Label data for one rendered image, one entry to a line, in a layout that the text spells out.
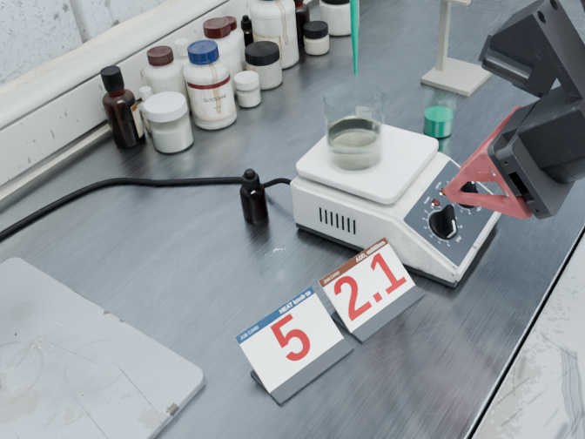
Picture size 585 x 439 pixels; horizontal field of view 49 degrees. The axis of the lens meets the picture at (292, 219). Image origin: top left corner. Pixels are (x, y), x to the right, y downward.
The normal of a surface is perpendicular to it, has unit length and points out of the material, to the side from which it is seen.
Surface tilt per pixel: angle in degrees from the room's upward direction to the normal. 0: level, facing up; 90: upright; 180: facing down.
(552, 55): 90
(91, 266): 0
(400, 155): 0
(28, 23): 90
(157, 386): 0
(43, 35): 90
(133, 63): 90
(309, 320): 40
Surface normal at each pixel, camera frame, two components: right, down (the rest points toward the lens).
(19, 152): 0.81, 0.34
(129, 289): -0.07, -0.75
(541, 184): 0.58, -0.24
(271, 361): 0.35, -0.28
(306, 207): -0.55, 0.58
